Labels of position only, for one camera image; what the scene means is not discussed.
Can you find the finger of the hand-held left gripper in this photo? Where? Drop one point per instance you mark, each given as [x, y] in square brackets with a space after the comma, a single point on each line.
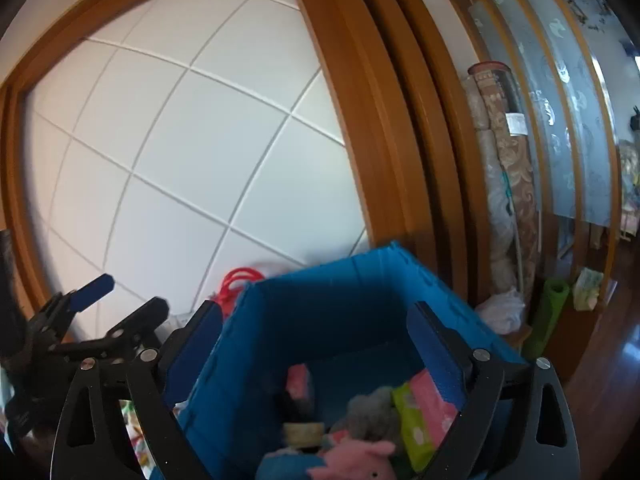
[92, 291]
[140, 317]

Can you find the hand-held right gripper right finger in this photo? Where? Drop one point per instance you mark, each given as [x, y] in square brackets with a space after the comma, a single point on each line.
[435, 360]

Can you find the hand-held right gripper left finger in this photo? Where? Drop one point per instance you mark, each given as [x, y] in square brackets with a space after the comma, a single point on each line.
[195, 350]

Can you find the large pink tissue pack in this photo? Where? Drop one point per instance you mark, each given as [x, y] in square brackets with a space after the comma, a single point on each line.
[442, 422]

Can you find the blue foam storage box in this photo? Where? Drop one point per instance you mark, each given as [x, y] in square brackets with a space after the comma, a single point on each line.
[325, 320]

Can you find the pink pig plush toy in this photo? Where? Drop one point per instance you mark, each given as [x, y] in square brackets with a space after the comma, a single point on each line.
[350, 460]

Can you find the tape roll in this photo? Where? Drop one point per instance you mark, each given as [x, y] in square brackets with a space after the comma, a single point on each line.
[302, 434]

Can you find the red plastic carry case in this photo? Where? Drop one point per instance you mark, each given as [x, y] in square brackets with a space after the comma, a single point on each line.
[235, 280]

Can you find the grey plush toy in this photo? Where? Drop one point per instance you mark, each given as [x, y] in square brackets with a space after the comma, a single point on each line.
[370, 410]

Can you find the white plastic bag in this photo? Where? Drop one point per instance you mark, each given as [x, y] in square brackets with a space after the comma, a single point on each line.
[500, 310]

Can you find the colourful printed sheet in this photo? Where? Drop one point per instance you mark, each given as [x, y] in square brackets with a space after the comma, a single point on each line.
[135, 435]

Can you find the small pink tissue pack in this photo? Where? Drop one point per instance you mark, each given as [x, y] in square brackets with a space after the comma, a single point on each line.
[300, 385]

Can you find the green rolled mat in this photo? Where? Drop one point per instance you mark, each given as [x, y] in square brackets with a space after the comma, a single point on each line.
[547, 315]

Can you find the pale green tissue pack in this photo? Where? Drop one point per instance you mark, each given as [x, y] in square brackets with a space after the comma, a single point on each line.
[586, 287]

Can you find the rolled beige fabric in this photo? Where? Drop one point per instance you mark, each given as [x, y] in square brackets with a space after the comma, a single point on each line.
[482, 170]

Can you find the rolled patterned carpet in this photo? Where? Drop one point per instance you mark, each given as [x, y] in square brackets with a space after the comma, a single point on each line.
[520, 170]

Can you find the frosted glass sliding door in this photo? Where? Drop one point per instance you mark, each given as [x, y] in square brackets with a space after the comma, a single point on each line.
[565, 110]

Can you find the wooden door frame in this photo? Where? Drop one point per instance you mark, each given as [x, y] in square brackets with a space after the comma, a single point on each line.
[380, 110]

